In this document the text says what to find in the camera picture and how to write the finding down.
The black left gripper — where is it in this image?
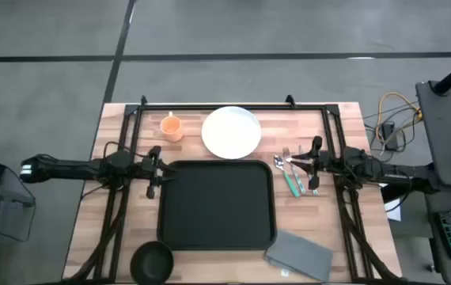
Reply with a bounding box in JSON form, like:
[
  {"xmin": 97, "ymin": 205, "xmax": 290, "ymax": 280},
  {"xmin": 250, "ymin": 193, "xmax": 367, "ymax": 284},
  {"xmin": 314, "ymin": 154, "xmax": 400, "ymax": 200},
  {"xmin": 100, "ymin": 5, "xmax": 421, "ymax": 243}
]
[{"xmin": 140, "ymin": 145, "xmax": 178, "ymax": 200}]

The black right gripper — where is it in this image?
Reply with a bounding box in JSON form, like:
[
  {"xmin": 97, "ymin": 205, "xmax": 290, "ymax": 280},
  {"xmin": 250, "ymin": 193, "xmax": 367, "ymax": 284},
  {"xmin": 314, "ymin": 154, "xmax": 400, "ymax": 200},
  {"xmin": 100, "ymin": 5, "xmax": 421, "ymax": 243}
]
[{"xmin": 290, "ymin": 135, "xmax": 332, "ymax": 191}]

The fork with patterned teal handle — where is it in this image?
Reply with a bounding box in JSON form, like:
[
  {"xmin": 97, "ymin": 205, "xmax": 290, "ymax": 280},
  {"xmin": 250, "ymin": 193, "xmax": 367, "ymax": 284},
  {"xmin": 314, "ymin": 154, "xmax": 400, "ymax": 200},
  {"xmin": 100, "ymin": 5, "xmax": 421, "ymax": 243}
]
[{"xmin": 282, "ymin": 146, "xmax": 308, "ymax": 196}]

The spoon with plain teal handle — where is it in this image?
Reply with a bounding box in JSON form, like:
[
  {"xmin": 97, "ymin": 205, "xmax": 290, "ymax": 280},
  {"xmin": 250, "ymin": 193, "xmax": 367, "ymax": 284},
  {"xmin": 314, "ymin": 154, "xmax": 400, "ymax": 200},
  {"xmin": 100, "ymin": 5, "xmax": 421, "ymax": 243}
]
[{"xmin": 273, "ymin": 154, "xmax": 301, "ymax": 199}]

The orange cup with handle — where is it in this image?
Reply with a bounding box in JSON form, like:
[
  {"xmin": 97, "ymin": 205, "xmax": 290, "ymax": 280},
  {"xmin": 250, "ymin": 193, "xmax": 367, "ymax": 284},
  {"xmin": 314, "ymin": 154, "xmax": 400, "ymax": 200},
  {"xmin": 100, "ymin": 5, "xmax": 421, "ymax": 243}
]
[{"xmin": 159, "ymin": 111, "xmax": 184, "ymax": 143}]

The white round plate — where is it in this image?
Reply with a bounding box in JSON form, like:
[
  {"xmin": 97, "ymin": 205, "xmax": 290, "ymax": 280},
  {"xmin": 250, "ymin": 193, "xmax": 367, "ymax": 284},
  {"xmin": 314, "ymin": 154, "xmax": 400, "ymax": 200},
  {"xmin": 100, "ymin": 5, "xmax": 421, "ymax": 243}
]
[{"xmin": 201, "ymin": 105, "xmax": 263, "ymax": 160}]

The black bowl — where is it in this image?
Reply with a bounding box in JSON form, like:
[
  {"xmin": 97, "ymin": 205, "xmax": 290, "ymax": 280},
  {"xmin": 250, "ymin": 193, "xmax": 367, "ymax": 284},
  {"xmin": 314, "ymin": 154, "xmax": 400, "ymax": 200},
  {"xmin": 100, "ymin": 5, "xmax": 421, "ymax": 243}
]
[{"xmin": 129, "ymin": 240, "xmax": 175, "ymax": 285}]

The grey napkin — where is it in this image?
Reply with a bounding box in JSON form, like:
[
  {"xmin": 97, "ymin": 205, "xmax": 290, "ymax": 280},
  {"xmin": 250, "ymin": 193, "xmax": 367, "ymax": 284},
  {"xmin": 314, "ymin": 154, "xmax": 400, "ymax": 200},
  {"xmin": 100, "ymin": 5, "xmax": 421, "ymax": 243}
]
[{"xmin": 263, "ymin": 229, "xmax": 334, "ymax": 283}]

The black plastic tray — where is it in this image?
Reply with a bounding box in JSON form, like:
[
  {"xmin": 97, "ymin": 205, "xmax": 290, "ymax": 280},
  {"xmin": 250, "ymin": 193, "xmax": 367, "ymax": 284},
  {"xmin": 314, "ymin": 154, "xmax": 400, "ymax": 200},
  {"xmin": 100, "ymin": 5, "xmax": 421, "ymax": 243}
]
[{"xmin": 157, "ymin": 159, "xmax": 278, "ymax": 252}]

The black power adapter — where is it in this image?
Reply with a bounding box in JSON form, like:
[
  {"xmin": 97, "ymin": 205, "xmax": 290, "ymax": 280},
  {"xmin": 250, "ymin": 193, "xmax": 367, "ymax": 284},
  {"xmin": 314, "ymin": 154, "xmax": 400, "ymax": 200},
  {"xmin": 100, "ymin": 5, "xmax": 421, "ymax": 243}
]
[{"xmin": 380, "ymin": 121, "xmax": 400, "ymax": 152}]

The white paper sheet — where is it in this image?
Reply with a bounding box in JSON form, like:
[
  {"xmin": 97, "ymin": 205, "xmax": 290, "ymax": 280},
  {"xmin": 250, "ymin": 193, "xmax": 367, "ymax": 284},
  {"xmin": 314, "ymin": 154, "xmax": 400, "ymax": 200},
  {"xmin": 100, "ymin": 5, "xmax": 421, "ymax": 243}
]
[{"xmin": 383, "ymin": 196, "xmax": 403, "ymax": 222}]

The dark grey side desk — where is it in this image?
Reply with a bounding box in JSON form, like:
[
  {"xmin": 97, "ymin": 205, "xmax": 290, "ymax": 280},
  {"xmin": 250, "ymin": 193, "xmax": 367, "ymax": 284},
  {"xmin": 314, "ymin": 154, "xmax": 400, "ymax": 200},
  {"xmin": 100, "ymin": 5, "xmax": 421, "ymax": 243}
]
[{"xmin": 415, "ymin": 80, "xmax": 451, "ymax": 189}]

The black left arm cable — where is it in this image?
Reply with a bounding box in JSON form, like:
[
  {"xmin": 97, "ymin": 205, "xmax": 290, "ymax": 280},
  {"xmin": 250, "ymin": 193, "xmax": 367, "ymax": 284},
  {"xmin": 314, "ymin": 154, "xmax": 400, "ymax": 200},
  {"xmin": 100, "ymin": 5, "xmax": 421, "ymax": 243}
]
[{"xmin": 102, "ymin": 140, "xmax": 148, "ymax": 160}]

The black aluminium rig frame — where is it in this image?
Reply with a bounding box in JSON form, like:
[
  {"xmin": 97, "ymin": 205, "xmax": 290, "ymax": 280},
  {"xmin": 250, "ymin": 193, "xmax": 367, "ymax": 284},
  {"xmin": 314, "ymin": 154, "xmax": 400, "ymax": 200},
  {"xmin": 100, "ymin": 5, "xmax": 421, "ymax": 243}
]
[{"xmin": 63, "ymin": 94, "xmax": 405, "ymax": 285}]

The yellow cable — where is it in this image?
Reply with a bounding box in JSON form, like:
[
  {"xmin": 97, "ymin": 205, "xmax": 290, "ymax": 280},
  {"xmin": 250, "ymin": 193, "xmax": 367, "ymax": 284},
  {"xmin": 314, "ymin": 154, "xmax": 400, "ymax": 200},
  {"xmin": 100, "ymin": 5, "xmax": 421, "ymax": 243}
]
[{"xmin": 375, "ymin": 91, "xmax": 424, "ymax": 144}]

